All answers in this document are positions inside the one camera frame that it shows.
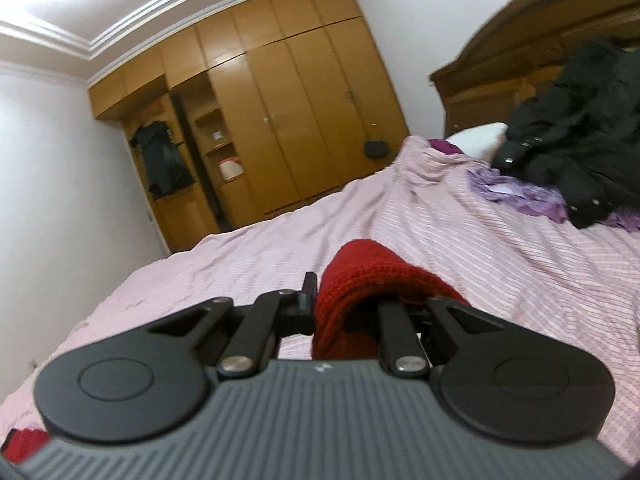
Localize red knitted garment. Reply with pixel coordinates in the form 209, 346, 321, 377
311, 240, 465, 361

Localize dark clothes hanging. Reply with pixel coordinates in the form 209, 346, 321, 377
129, 122, 195, 200

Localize pink checked bed sheet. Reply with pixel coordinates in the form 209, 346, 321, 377
0, 134, 640, 466

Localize white box on shelf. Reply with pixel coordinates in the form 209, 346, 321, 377
218, 157, 244, 182

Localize purple frilly garment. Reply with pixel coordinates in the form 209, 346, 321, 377
466, 167, 639, 233

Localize small black bag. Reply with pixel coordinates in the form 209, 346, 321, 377
362, 140, 390, 159

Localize magenta cloth by pillow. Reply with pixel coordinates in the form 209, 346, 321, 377
428, 139, 462, 155

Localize white pillow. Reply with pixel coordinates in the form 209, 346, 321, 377
447, 122, 508, 162

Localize wooden wardrobe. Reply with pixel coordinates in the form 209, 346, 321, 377
89, 0, 408, 252

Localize black jacket on bed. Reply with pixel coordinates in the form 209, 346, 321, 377
491, 40, 639, 229

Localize dark wooden headboard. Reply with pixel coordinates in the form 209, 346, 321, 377
430, 0, 639, 136

